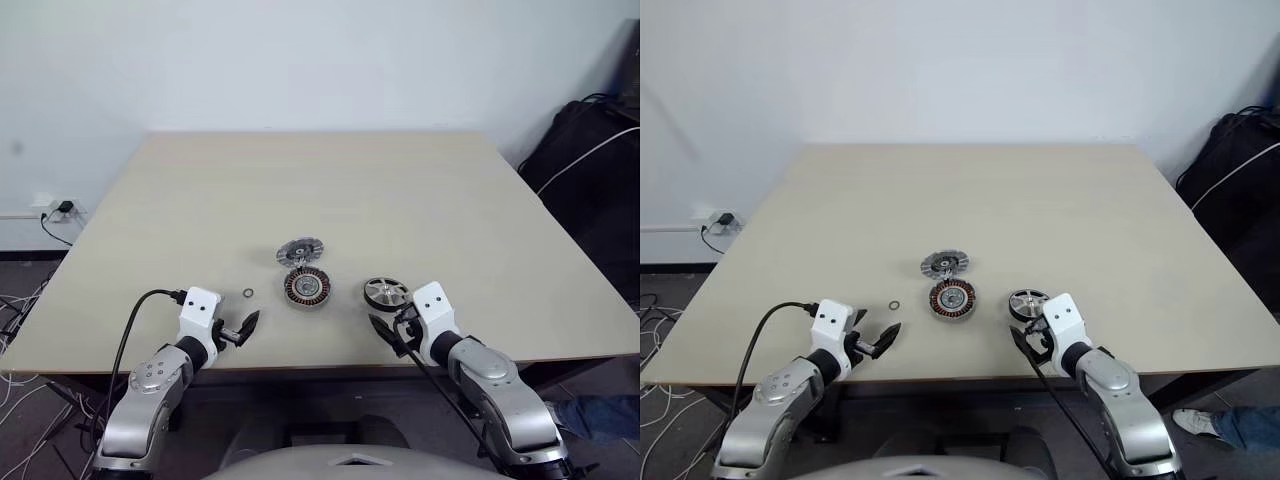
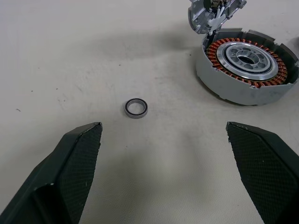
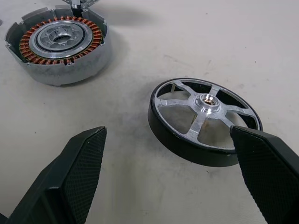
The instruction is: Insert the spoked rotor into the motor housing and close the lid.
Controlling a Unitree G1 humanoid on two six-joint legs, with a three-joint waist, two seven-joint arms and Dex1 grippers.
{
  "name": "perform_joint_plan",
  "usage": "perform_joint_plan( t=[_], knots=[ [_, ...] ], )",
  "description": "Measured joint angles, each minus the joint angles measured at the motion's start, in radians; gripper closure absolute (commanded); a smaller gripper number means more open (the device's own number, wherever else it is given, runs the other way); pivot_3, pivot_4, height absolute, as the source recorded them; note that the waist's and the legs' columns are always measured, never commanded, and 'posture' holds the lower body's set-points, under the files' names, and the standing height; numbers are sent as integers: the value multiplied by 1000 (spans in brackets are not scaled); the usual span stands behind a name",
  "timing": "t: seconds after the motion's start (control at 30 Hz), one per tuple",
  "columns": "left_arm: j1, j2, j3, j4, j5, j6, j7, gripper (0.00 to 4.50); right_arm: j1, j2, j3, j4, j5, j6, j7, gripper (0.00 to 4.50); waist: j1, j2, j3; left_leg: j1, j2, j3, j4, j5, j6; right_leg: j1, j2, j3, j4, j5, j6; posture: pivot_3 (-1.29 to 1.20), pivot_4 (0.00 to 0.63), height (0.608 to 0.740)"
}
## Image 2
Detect small silver bearing ring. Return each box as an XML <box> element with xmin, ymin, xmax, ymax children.
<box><xmin>123</xmin><ymin>98</ymin><xmax>150</xmax><ymax>119</ymax></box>

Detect grey motor housing copper coils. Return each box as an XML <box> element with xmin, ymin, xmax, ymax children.
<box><xmin>195</xmin><ymin>27</ymin><xmax>299</xmax><ymax>107</ymax></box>

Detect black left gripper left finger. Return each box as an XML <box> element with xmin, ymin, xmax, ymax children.
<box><xmin>0</xmin><ymin>121</ymin><xmax>103</xmax><ymax>224</ymax></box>

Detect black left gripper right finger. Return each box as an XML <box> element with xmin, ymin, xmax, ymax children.
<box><xmin>225</xmin><ymin>120</ymin><xmax>299</xmax><ymax>224</ymax></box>

